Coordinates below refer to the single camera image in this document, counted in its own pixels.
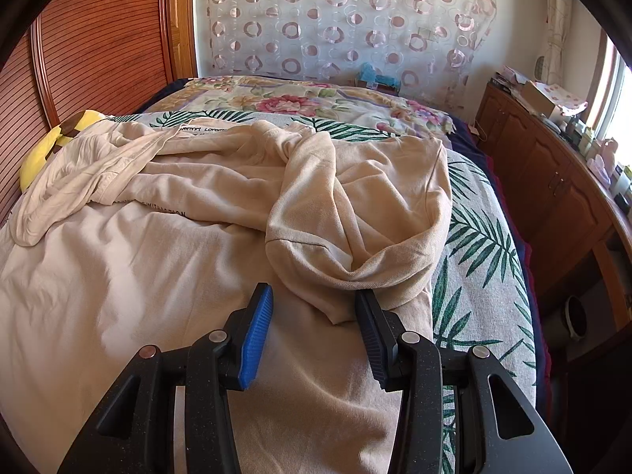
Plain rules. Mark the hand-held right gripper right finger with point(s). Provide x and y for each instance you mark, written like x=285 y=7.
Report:
x=373 y=343

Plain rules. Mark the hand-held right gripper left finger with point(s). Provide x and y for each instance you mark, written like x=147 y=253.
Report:
x=256 y=338

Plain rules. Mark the beige t-shirt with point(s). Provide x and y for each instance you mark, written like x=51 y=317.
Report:
x=148 y=281

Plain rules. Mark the leaf print bed sheet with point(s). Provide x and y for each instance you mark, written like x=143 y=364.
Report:
x=474 y=281

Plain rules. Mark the white round container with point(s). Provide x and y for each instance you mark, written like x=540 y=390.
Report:
x=575 y=313

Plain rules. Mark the floral blanket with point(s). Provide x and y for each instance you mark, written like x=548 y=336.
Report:
x=296 y=98

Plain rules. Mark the wooden sideboard cabinet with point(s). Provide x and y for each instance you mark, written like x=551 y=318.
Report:
x=543 y=168

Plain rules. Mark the yellow plush toy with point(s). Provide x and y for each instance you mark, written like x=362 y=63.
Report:
x=34 y=158

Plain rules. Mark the white tissue pack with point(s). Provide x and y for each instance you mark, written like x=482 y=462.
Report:
x=602 y=163

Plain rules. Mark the cardboard box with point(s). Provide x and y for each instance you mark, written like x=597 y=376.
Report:
x=535 y=96

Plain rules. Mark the grey oval object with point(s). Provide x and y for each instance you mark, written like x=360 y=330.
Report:
x=540 y=68

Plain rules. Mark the sheer circle-patterned curtain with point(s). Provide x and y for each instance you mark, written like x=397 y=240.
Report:
x=321 y=10

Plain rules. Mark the wooden headboard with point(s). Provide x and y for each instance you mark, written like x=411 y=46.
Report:
x=108 y=34

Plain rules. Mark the window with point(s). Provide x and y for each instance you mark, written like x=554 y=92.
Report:
x=619 y=108

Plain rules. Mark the pale window drape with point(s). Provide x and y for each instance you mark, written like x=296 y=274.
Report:
x=555 y=19

